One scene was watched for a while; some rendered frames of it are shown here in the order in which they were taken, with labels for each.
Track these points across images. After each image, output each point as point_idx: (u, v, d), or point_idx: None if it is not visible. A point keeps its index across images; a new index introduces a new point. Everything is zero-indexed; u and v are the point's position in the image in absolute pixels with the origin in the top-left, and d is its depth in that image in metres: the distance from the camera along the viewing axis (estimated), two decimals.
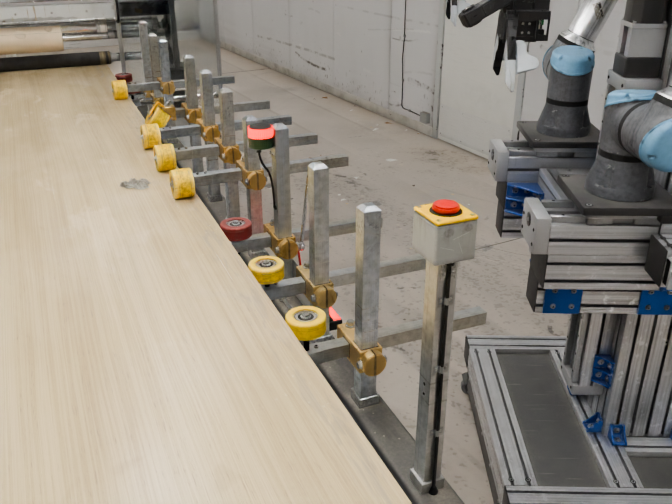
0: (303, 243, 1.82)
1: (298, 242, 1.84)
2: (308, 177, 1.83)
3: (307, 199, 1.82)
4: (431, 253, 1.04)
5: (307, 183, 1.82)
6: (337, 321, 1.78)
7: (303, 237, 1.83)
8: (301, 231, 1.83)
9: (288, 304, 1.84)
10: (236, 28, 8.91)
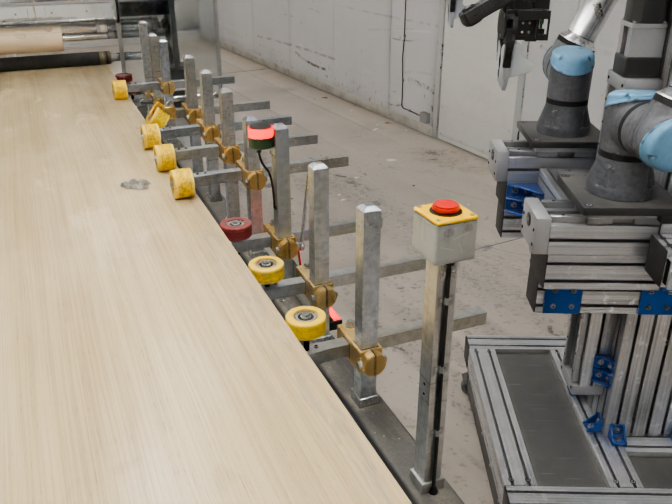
0: (303, 243, 1.82)
1: (298, 242, 1.84)
2: (308, 177, 1.83)
3: (307, 199, 1.82)
4: (431, 253, 1.04)
5: (307, 183, 1.82)
6: (337, 321, 1.78)
7: (303, 237, 1.83)
8: (301, 231, 1.83)
9: (288, 304, 1.84)
10: (236, 28, 8.91)
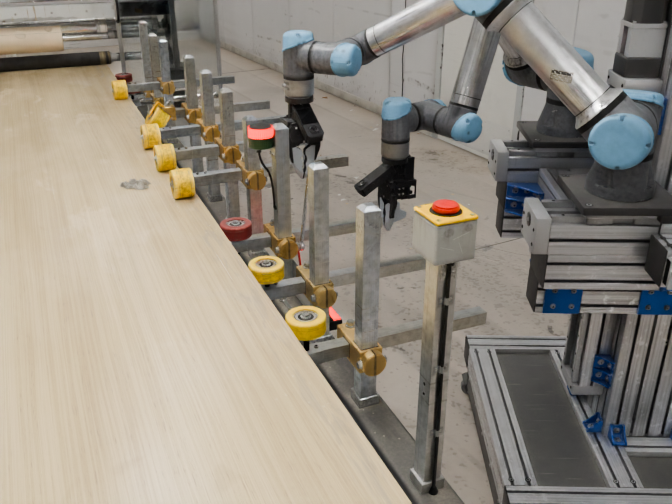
0: (303, 243, 1.82)
1: (298, 242, 1.84)
2: (308, 177, 1.83)
3: (307, 199, 1.82)
4: (431, 253, 1.04)
5: (307, 183, 1.82)
6: (337, 321, 1.78)
7: (303, 237, 1.83)
8: (301, 231, 1.83)
9: (288, 304, 1.84)
10: (236, 28, 8.91)
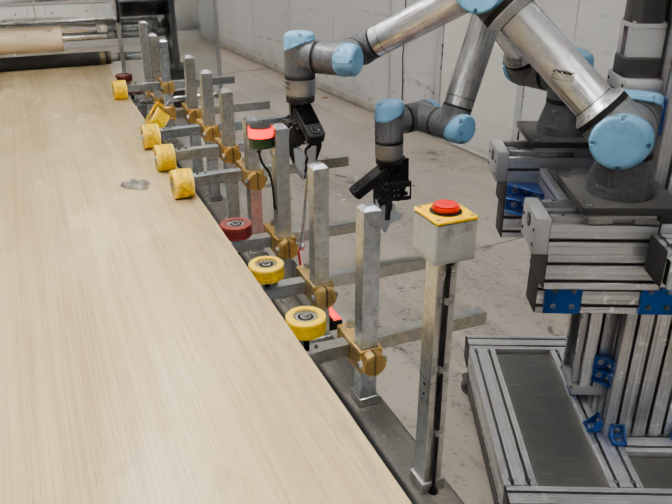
0: (303, 243, 1.82)
1: (298, 242, 1.84)
2: (308, 177, 1.83)
3: (307, 199, 1.82)
4: (431, 253, 1.04)
5: (307, 183, 1.82)
6: (337, 321, 1.78)
7: (303, 237, 1.83)
8: (301, 231, 1.83)
9: (288, 304, 1.84)
10: (236, 28, 8.91)
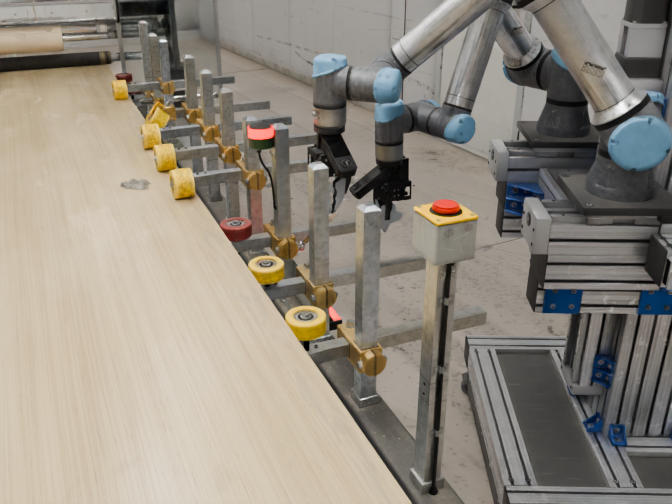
0: (304, 248, 1.82)
1: (300, 241, 1.82)
2: (334, 214, 1.70)
3: None
4: (431, 253, 1.04)
5: (331, 219, 1.71)
6: (337, 321, 1.78)
7: (306, 243, 1.81)
8: (306, 239, 1.80)
9: (288, 304, 1.84)
10: (236, 28, 8.91)
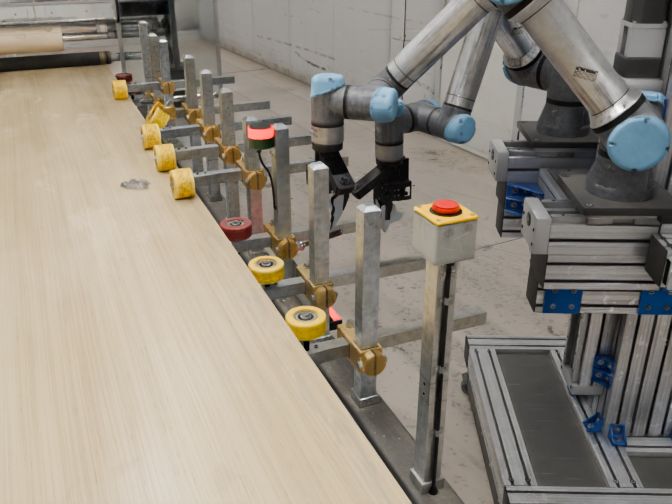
0: (304, 249, 1.83)
1: (300, 242, 1.82)
2: (339, 232, 1.69)
3: None
4: (431, 253, 1.04)
5: (335, 236, 1.70)
6: (337, 321, 1.78)
7: (306, 246, 1.81)
8: (307, 243, 1.80)
9: (288, 304, 1.84)
10: (236, 28, 8.91)
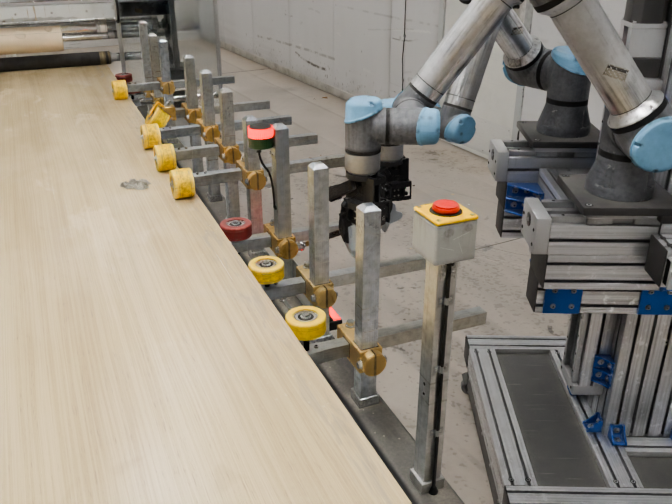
0: (304, 249, 1.83)
1: (300, 242, 1.82)
2: (339, 232, 1.69)
3: None
4: (431, 253, 1.04)
5: (335, 236, 1.70)
6: (337, 321, 1.78)
7: (306, 246, 1.81)
8: (307, 243, 1.80)
9: (288, 304, 1.84)
10: (236, 28, 8.91)
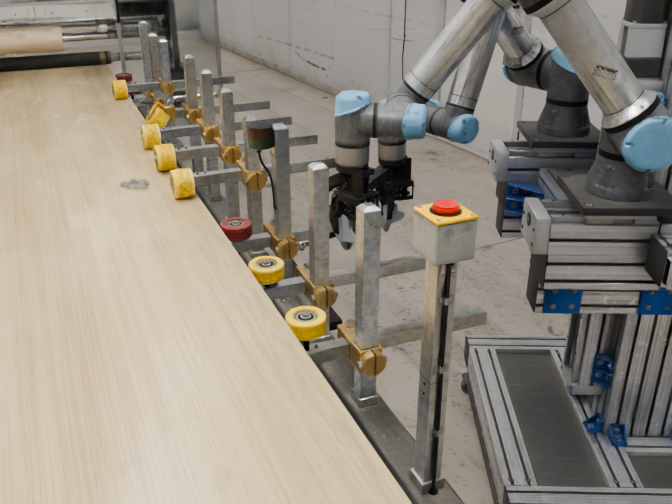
0: (304, 249, 1.83)
1: (300, 242, 1.82)
2: None
3: None
4: (431, 253, 1.04)
5: (335, 236, 1.70)
6: (337, 321, 1.78)
7: (306, 246, 1.81)
8: (307, 243, 1.80)
9: (288, 304, 1.84)
10: (236, 28, 8.91)
